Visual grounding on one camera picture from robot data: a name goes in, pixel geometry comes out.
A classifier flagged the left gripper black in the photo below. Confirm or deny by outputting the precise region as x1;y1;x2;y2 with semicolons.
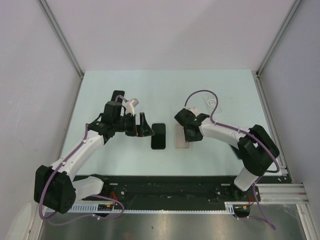
113;112;154;137

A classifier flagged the beige pink phone case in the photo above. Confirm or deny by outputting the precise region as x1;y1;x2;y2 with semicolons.
174;124;190;150

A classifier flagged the teal phone black screen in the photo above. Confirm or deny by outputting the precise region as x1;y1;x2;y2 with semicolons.
230;145;242;160

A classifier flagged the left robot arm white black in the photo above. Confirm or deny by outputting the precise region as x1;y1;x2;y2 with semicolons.
34;98;155;214

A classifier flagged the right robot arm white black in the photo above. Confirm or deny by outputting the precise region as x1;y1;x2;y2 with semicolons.
174;108;280;201

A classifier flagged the clear magsafe phone case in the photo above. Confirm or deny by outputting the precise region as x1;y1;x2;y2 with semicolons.
202;92;222;116

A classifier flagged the small black phone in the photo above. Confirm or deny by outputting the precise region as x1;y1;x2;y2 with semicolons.
111;90;125;103

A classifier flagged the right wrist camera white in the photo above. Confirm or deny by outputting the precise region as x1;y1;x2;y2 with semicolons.
186;107;201;116

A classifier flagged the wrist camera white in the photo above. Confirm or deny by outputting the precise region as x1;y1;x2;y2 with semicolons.
186;107;201;116
123;98;139;116

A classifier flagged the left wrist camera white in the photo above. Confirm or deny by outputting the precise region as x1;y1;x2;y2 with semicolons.
123;98;139;116

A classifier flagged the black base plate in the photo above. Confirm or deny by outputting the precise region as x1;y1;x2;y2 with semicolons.
72;174;292;221

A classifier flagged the white slotted cable duct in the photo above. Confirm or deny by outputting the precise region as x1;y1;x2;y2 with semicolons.
68;198;250;215

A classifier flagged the left aluminium corner post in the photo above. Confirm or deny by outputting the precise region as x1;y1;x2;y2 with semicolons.
37;0;84;79

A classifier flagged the aluminium corner post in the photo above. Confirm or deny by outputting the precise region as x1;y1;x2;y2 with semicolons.
37;0;84;79
255;0;304;78

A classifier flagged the right aluminium corner post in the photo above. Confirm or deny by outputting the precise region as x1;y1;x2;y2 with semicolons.
255;0;304;78

